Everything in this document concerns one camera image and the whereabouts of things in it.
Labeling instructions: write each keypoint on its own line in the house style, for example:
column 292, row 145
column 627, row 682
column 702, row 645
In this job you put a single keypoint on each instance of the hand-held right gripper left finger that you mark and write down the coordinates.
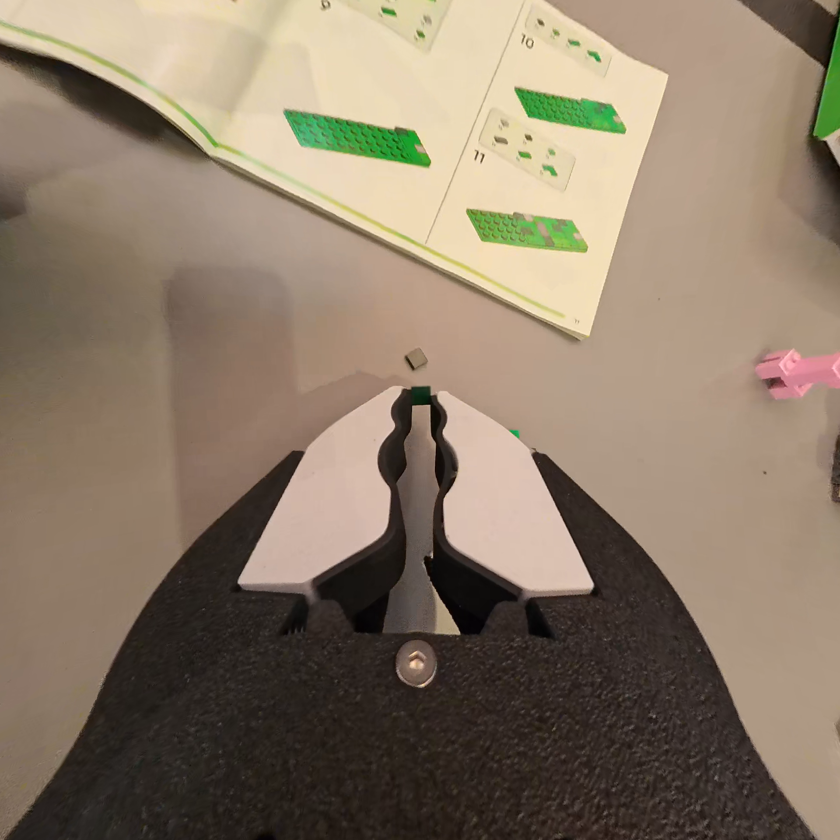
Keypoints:
column 328, row 512

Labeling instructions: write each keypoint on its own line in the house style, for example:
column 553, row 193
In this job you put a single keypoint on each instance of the green brick set box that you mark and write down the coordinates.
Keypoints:
column 828, row 85

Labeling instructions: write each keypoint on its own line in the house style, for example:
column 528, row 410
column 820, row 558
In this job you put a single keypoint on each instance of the building instruction booklet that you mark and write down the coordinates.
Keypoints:
column 394, row 79

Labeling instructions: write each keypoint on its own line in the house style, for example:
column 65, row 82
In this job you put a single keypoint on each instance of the black brick tower model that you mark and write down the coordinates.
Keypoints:
column 835, row 466

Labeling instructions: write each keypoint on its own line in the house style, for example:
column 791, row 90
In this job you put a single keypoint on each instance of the small pink brick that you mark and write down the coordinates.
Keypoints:
column 798, row 374

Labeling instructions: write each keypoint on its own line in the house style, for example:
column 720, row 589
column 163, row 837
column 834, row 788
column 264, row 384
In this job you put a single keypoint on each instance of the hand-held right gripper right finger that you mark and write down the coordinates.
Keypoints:
column 512, row 512

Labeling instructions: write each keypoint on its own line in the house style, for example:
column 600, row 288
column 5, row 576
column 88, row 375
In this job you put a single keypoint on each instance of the tiny dark green tile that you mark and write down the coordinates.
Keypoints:
column 419, row 390

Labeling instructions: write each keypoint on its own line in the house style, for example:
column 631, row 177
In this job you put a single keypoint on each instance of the small grey square tile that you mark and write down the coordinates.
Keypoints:
column 418, row 355

